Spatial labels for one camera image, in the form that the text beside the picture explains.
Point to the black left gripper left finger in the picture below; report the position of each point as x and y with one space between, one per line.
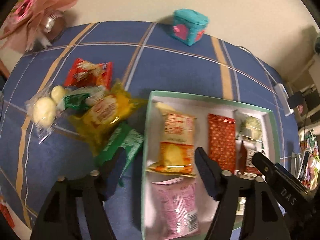
58 217

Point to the yellow orange bread packet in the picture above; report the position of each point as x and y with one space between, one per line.
177 143

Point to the teal box with pink hearts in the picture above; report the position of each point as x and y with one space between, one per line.
188 26

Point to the black power adapter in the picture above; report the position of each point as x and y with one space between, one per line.
295 100

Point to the red white milk biscuit packet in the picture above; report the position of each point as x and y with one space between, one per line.
245 165

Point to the clear bag of white balls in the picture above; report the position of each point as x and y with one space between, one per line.
44 108

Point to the green snack packet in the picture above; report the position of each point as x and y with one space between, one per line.
126 137

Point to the smartphone on stand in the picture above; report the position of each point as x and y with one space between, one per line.
299 163

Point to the pink paper flower bouquet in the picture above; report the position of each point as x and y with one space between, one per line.
27 24

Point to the red snack packet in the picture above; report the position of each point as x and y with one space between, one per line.
86 74

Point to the red patterned wafer packet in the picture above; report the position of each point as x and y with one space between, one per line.
222 147

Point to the round cookie clear packet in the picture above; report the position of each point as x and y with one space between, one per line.
249 127

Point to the blue plaid tablecloth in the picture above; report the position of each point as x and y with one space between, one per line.
146 58

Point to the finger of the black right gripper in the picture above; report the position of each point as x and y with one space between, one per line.
288 191

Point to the teal-rimmed white tray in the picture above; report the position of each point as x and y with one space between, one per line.
210 177

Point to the yellow snack packet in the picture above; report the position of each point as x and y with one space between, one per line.
96 125

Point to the white power strip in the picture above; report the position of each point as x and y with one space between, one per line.
283 97

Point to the green white small packet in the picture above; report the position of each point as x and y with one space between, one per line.
82 99

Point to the pink snack packet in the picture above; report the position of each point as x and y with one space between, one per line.
177 207

